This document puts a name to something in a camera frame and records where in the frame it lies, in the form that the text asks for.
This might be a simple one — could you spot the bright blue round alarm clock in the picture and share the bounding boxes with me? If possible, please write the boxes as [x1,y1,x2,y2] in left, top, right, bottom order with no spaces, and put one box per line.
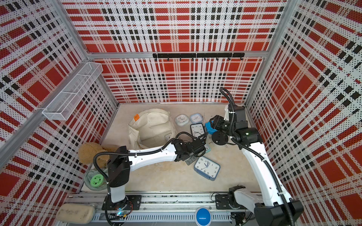
[205,122,217,135]

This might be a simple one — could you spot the white round clock black back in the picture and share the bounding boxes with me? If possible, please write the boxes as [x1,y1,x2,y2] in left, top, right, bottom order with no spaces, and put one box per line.
[211,131,229,146]

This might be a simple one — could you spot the black square alarm clock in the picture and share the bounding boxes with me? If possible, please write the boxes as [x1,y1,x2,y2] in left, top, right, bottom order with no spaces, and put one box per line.
[190,123,206,138]

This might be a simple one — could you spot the light blue square alarm clock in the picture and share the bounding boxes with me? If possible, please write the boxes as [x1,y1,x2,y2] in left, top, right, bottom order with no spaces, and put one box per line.
[190,113,204,124]

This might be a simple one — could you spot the mint green small clock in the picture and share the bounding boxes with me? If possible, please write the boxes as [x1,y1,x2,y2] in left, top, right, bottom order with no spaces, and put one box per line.
[204,144,211,153]

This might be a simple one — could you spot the dark blue plastic clock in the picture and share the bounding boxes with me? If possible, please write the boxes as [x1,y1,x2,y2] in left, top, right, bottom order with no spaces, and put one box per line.
[194,156,221,181]

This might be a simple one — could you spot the white clock light blue band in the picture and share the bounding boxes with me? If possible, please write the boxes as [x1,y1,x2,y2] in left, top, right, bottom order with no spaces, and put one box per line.
[175,114,189,127]

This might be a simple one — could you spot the beige canvas bag orange handles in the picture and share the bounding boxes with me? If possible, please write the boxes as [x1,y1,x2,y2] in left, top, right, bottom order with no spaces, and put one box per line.
[128,108,176,150]

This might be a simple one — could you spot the white round analog clock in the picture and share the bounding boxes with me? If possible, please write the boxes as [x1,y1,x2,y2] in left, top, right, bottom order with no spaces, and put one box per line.
[185,156,198,165]

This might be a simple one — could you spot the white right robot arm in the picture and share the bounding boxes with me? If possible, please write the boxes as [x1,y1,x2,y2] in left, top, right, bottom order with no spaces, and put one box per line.
[209,104,304,226]

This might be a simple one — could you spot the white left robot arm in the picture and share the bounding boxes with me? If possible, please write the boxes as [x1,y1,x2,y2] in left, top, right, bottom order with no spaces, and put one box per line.
[93,138,206,211]

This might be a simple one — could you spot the blue round button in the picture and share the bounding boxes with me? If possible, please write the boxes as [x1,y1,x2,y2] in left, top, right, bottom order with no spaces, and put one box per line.
[194,207,212,226]

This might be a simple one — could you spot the green round tape roll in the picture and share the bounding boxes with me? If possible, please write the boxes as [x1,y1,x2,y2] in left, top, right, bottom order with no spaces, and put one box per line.
[90,174,106,188]

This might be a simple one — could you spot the tan plush toy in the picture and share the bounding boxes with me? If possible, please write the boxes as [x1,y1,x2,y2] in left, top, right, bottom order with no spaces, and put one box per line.
[78,142,118,169]

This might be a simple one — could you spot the grey green cloth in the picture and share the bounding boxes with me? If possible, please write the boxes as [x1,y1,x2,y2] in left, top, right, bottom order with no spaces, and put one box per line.
[84,169,107,191]

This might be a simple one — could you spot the beige sponge block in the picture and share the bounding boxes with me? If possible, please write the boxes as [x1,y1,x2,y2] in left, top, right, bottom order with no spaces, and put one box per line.
[56,203,96,224]

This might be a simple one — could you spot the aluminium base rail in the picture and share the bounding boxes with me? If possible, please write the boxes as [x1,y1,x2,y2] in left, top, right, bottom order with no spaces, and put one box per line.
[64,192,295,226]

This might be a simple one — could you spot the black wall hook rail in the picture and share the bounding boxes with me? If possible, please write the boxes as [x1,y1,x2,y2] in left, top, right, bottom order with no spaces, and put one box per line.
[152,52,245,60]

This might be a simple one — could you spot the white wire mesh shelf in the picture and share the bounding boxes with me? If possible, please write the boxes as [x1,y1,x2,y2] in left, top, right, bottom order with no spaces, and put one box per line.
[42,62,103,121]

